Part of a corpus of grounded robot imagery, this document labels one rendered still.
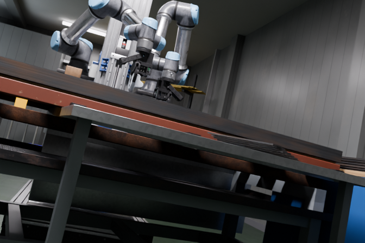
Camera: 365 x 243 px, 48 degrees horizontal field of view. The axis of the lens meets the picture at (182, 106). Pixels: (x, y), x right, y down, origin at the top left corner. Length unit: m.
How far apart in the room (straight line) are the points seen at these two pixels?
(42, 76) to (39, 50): 8.34
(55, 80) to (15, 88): 0.13
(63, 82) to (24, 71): 0.13
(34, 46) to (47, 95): 8.38
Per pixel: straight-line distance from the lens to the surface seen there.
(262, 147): 1.49
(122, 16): 2.35
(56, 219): 1.29
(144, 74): 1.91
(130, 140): 1.67
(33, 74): 1.47
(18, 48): 9.86
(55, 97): 1.47
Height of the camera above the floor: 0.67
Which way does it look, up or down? 7 degrees up
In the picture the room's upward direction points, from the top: 13 degrees clockwise
